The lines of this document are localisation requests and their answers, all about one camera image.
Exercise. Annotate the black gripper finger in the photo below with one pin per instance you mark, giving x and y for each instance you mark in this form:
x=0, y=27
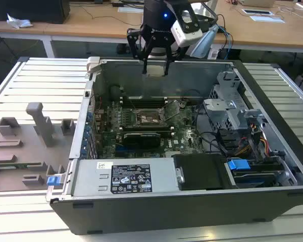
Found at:
x=132, y=48
x=167, y=66

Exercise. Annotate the small silver CPU plate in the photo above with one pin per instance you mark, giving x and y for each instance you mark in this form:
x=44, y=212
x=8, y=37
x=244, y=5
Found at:
x=156, y=70

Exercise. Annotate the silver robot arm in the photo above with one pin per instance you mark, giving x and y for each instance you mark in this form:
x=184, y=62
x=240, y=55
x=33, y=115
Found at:
x=204, y=43

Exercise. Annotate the black RAM slot bank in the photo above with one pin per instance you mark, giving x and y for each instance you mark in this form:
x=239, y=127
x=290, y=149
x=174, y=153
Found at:
x=141, y=103
x=146, y=128

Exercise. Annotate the white paper strip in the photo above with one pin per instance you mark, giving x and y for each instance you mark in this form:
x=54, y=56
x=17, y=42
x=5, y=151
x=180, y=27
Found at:
x=130, y=9

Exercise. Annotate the black power adapter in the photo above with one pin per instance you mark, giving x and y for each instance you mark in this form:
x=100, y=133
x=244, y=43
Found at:
x=117, y=4

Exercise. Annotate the grey case release latch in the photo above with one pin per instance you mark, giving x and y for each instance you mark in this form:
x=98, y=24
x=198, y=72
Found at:
x=93, y=64

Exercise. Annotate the wooden desk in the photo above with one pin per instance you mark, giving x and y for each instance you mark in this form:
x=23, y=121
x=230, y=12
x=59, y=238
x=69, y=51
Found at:
x=91, y=27

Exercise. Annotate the white power strip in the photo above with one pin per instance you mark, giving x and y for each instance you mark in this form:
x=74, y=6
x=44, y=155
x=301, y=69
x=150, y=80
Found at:
x=213, y=54

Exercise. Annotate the metal drive cage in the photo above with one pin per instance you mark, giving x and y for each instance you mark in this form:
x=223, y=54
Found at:
x=217, y=108

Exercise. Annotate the green motherboard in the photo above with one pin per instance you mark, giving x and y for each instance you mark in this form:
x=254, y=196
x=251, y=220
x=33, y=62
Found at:
x=181, y=141

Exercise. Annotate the black graphics card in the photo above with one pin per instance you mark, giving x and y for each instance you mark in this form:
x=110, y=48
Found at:
x=141, y=141

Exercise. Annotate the white framed tablet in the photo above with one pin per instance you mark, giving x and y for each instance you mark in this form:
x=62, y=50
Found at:
x=257, y=11

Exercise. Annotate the silver laptop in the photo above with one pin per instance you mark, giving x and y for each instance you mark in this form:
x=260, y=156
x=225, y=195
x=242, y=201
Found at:
x=257, y=2

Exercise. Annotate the white paper sheet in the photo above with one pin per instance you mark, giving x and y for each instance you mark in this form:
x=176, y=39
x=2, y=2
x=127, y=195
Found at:
x=267, y=19

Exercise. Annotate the black box on desk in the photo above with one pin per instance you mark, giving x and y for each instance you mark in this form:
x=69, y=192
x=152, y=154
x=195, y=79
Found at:
x=27, y=10

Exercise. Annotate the black plastic drive shroud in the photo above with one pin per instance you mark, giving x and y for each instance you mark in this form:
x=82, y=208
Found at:
x=199, y=174

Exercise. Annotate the crumpled white paper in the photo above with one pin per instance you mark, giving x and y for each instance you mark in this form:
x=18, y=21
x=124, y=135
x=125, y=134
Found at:
x=19, y=22

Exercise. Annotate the hard disk in blue carrier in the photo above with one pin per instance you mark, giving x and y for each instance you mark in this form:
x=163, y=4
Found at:
x=238, y=164

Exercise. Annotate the silver power supply unit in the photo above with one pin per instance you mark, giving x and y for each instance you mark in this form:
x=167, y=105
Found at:
x=91, y=181

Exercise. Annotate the grey parts rack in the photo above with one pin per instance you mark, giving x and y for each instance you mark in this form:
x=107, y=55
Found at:
x=27, y=141

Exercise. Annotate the black open PC case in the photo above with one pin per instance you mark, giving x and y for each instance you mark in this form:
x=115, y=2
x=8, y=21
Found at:
x=166, y=214

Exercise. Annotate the blue case latch tab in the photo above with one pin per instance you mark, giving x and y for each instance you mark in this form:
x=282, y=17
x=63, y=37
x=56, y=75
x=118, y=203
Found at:
x=53, y=181

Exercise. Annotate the green RAM stick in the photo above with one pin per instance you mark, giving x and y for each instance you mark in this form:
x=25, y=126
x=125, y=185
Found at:
x=22, y=165

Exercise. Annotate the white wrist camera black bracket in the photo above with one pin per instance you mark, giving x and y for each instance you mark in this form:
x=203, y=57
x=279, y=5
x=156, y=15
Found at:
x=189, y=37

